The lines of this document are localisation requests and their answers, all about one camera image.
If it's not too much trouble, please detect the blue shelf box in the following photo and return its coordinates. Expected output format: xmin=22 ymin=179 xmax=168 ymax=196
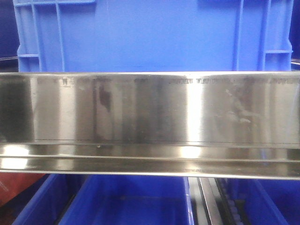
xmin=225 ymin=179 xmax=300 ymax=225
xmin=14 ymin=174 xmax=194 ymax=225

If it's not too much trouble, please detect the white roller track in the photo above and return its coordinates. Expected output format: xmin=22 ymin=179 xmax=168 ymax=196
xmin=219 ymin=178 xmax=246 ymax=225

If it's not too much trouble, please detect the stainless steel shelf beam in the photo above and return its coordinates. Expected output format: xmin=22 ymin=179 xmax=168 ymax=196
xmin=0 ymin=71 xmax=300 ymax=180

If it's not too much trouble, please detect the blue upper shelf crate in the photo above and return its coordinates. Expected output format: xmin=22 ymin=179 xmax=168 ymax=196
xmin=13 ymin=0 xmax=293 ymax=72

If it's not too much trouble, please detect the steel shelf divider rail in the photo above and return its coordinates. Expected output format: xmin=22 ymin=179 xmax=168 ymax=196
xmin=188 ymin=177 xmax=223 ymax=225

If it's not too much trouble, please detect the blue shelf box left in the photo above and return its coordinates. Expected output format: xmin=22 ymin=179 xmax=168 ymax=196
xmin=14 ymin=174 xmax=194 ymax=225

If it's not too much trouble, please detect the blue shelf box right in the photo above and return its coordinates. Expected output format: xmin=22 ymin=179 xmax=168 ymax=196
xmin=225 ymin=179 xmax=300 ymax=225

